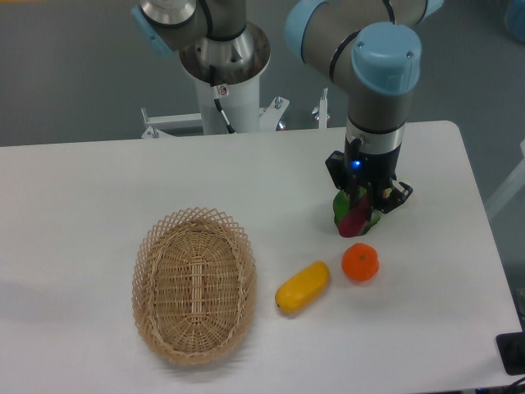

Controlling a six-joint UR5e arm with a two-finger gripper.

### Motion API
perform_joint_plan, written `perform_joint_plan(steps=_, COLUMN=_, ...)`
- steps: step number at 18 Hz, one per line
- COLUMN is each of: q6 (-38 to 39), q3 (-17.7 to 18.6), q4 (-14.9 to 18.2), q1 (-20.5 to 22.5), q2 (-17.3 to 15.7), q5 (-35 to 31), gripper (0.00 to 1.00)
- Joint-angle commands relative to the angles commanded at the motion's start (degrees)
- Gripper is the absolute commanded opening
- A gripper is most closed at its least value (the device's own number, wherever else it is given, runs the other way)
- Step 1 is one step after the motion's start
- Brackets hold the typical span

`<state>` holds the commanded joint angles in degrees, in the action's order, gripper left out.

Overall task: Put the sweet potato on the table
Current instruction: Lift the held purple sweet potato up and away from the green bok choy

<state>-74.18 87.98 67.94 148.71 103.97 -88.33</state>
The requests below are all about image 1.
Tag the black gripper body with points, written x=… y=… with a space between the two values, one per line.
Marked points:
x=353 y=163

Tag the purple sweet potato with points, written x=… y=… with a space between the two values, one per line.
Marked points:
x=355 y=221

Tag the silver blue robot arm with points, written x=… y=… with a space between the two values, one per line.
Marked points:
x=366 y=48

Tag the green leafy vegetable toy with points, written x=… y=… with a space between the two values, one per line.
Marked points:
x=341 y=208

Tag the orange tangerine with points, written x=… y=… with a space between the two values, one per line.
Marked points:
x=360 y=262

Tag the yellow mango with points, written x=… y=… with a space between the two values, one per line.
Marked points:
x=303 y=288

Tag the woven wicker basket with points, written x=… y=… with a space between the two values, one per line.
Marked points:
x=194 y=286

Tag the black device at table edge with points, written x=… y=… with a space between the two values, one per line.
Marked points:
x=511 y=349

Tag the blue object top right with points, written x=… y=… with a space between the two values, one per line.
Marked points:
x=514 y=19

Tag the white frame leg right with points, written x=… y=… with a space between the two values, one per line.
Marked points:
x=508 y=188

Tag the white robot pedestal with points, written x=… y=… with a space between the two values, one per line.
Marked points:
x=229 y=102

